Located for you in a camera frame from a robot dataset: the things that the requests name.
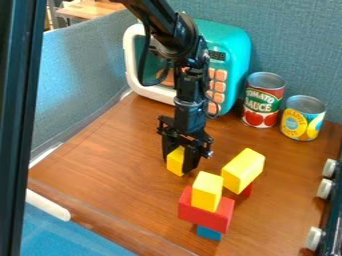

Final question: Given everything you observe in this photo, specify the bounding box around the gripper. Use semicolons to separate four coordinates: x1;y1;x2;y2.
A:
156;98;216;175

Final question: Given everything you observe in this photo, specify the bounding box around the yellow can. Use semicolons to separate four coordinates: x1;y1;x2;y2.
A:
279;94;328;142

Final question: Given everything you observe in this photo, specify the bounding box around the large red block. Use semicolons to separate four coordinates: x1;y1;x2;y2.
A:
176;185;237;235

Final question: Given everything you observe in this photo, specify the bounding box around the red tomato sauce can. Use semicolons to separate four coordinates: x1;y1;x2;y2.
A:
240;71;288;129

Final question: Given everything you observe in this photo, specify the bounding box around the wooden desk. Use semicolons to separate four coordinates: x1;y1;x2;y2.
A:
54;0;131;22

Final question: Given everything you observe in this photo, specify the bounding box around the toy stove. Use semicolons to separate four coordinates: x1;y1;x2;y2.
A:
303;155;342;256

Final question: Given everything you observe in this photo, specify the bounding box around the large yellow block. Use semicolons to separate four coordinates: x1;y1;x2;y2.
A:
220;147;268;195

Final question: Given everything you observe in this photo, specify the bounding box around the medium yellow block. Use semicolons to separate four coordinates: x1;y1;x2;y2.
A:
189;170;226;214

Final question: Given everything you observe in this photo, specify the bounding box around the toy microwave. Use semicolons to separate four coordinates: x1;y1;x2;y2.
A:
121;17;254;116

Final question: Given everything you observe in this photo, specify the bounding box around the blue block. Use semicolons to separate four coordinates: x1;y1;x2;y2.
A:
195;224;224;242

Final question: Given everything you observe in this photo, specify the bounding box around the small yellow block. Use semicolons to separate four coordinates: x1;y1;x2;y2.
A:
165;145;188;177

